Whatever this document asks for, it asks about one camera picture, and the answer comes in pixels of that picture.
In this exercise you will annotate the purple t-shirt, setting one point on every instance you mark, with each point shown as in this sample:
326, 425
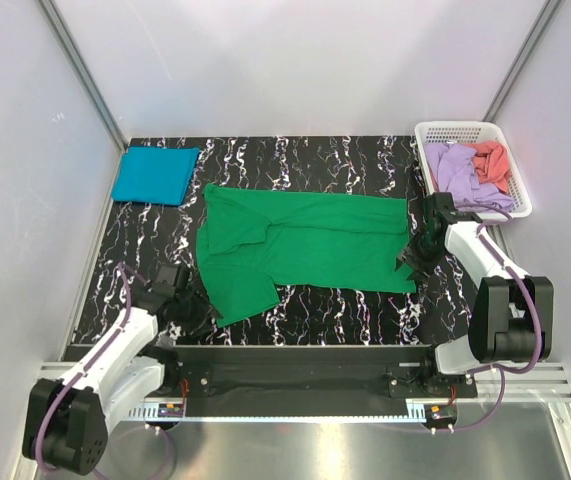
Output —
457, 175

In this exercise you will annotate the left corner frame post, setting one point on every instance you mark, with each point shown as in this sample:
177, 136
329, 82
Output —
73, 54

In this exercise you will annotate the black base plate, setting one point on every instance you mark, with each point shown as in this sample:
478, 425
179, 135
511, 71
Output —
248, 382

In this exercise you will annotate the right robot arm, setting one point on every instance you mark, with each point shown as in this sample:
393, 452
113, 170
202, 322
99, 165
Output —
511, 325

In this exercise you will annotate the green t-shirt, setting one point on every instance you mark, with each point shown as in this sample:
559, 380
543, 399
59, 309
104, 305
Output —
254, 241

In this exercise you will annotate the corner frame post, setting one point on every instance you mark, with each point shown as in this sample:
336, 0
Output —
73, 54
533, 38

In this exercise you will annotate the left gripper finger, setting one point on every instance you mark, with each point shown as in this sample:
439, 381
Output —
211, 315
201, 331

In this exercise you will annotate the folded blue t-shirt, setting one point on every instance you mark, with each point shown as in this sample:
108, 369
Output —
155, 175

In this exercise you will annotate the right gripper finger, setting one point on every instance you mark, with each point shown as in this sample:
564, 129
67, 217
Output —
404, 258
416, 275

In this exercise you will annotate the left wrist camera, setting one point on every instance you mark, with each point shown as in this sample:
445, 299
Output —
171, 280

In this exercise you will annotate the coral t-shirt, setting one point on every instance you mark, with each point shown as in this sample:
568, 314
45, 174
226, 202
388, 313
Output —
492, 165

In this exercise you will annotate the white plastic basket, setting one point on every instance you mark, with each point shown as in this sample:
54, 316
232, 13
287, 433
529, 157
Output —
472, 161

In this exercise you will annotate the aluminium frame rail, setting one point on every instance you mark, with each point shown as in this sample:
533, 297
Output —
500, 422

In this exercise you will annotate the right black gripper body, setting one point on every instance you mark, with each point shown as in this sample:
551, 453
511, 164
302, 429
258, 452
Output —
425, 255

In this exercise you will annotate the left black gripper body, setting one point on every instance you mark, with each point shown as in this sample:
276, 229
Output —
192, 312

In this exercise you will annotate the right corner frame post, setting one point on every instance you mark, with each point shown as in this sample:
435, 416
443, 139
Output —
533, 38

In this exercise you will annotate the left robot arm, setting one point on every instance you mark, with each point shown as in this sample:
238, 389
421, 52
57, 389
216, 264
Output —
105, 365

